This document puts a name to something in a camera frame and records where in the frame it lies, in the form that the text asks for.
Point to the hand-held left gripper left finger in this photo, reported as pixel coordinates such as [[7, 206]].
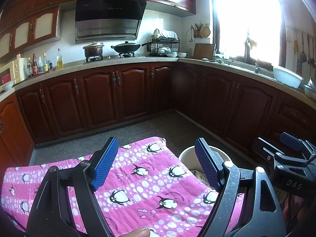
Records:
[[105, 163]]

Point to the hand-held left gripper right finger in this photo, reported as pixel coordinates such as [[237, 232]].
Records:
[[207, 165]]

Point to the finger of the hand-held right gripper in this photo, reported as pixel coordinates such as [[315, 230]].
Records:
[[264, 149], [291, 140]]

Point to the white printed packet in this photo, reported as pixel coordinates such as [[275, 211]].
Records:
[[200, 175]]

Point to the beige round plastic bin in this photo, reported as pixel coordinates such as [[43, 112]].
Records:
[[187, 159]]

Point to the person's left hand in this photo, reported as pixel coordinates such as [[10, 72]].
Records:
[[140, 233]]

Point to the pink penguin print blanket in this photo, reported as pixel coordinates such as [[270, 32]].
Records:
[[148, 190]]

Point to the large white basin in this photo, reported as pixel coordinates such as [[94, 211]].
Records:
[[287, 77]]

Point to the dark wooden base cabinets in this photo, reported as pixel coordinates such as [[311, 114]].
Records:
[[98, 98]]

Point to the metal faucet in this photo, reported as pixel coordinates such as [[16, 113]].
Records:
[[257, 68]]

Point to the hanging metal skimmer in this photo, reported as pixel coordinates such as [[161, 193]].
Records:
[[302, 56]]

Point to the hanging metal spatula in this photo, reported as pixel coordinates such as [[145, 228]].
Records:
[[311, 54]]

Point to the hanging yellow brush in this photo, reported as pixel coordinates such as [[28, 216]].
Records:
[[296, 47]]

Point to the white soap bottle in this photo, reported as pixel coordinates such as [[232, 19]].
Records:
[[226, 54]]

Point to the gas stove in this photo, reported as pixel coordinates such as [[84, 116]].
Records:
[[93, 59]]

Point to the beige stone kitchen counter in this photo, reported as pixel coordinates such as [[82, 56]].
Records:
[[138, 60]]

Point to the yellow cooking oil bottle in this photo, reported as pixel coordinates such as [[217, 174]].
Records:
[[60, 63]]

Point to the small dark jar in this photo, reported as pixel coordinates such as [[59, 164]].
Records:
[[51, 66]]

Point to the metal cooking pot with lid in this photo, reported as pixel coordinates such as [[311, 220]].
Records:
[[93, 50]]

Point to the clear bottle yellow cap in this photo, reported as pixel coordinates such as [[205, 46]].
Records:
[[45, 65]]

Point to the wooden cutting board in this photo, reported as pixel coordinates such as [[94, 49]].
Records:
[[203, 51]]

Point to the dark soy sauce bottle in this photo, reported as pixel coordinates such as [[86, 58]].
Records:
[[40, 66]]

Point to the black wok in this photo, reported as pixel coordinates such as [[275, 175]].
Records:
[[126, 47]]

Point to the red sauce bottle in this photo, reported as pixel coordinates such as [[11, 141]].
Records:
[[35, 68]]

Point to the small white bowl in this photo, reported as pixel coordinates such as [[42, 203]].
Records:
[[7, 85]]

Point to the hanging metal ladle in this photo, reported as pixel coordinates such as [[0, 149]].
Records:
[[190, 39]]

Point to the cream microwave oven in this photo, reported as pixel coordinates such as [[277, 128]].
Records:
[[12, 72]]

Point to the bright kitchen window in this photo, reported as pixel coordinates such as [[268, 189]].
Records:
[[246, 17]]

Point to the round woven trivet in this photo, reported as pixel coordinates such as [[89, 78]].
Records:
[[206, 31]]

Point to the wooden chopstick holder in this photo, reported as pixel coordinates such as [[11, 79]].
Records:
[[197, 33]]

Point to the white dish towel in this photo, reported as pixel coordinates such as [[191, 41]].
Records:
[[165, 33]]

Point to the black steel range hood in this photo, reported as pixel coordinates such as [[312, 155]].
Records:
[[108, 12]]

